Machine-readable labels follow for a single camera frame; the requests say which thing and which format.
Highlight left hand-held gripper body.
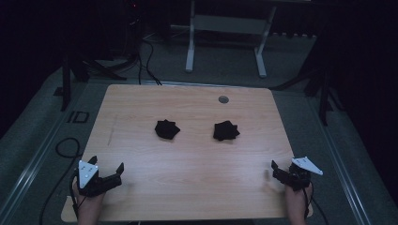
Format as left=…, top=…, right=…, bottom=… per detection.
left=74, top=159, right=123, bottom=198

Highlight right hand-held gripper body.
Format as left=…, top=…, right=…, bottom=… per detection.
left=271, top=156, right=324, bottom=192

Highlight black sock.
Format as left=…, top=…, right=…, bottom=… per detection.
left=154, top=119, right=181, bottom=141
left=212, top=120, right=241, bottom=142

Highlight person's right hand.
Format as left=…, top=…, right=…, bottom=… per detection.
left=284, top=182, right=314, bottom=212

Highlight person's left hand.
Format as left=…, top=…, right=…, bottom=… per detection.
left=72, top=177, right=106, bottom=212

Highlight black metal stand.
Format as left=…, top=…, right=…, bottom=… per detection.
left=53, top=46, right=128, bottom=113
left=270, top=62, right=345, bottom=127

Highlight dark equipment tower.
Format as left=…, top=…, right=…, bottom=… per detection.
left=124, top=0, right=145, bottom=62

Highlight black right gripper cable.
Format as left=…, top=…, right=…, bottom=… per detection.
left=301, top=185, right=314, bottom=219

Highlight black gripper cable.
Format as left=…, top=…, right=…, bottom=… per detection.
left=301, top=185, right=314, bottom=219
left=69, top=174, right=87, bottom=220

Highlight black floor cable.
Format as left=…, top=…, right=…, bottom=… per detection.
left=38, top=137, right=84, bottom=225

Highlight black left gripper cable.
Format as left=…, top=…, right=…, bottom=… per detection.
left=69, top=174, right=87, bottom=220

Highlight aluminium floor rail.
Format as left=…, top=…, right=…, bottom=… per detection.
left=0, top=82, right=83, bottom=219
left=308, top=97, right=374, bottom=225

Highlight black cables behind table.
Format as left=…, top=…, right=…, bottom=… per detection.
left=136, top=37, right=163, bottom=86

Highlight white desk frame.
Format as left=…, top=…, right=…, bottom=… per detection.
left=170, top=0, right=314, bottom=79

